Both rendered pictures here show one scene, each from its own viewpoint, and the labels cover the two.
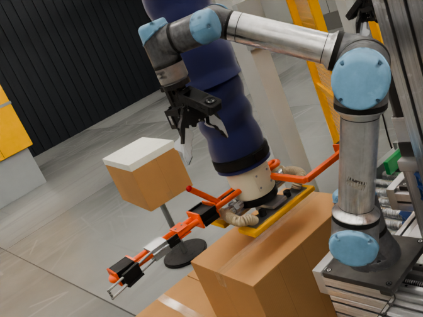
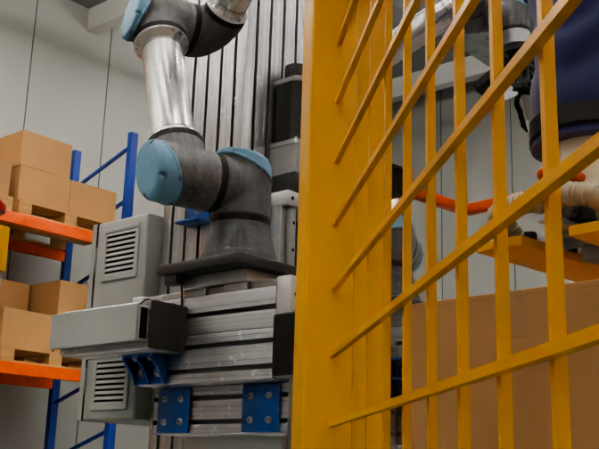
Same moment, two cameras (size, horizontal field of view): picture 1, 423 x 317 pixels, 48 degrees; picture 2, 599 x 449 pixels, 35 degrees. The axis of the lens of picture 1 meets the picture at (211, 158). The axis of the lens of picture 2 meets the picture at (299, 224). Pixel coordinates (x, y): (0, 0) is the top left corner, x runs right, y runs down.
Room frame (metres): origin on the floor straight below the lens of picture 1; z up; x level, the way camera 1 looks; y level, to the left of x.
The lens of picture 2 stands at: (3.26, -1.03, 0.65)
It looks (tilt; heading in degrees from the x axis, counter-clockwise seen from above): 15 degrees up; 167
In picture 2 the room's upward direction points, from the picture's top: 2 degrees clockwise
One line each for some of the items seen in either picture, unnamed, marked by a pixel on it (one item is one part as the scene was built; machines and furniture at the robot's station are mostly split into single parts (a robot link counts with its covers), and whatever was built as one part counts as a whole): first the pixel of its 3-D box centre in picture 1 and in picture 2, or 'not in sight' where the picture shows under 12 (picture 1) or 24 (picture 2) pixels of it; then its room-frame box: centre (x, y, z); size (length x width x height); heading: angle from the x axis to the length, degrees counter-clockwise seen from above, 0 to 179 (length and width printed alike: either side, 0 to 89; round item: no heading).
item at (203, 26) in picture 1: (197, 29); (474, 15); (1.16, -0.09, 1.82); 0.11 x 0.11 x 0.08; 62
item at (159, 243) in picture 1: (157, 248); not in sight; (1.49, 0.29, 1.17); 0.07 x 0.07 x 0.04; 30
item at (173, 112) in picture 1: (182, 103); (519, 70); (1.19, 0.01, 1.66); 0.09 x 0.08 x 0.12; 36
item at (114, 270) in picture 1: (124, 270); not in sight; (1.42, 0.41, 1.18); 0.08 x 0.07 x 0.05; 120
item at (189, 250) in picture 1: (171, 224); not in sight; (3.65, 0.53, 0.31); 0.40 x 0.40 x 0.62
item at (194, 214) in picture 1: (203, 214); not in sight; (1.59, 0.11, 1.18); 0.10 x 0.08 x 0.06; 30
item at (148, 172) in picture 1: (146, 172); not in sight; (3.65, 0.53, 0.82); 0.60 x 0.40 x 0.40; 26
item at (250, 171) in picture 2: not in sight; (239, 185); (1.45, -0.73, 1.20); 0.13 x 0.12 x 0.14; 108
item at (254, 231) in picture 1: (276, 205); (550, 252); (1.64, -0.16, 1.08); 0.34 x 0.10 x 0.05; 120
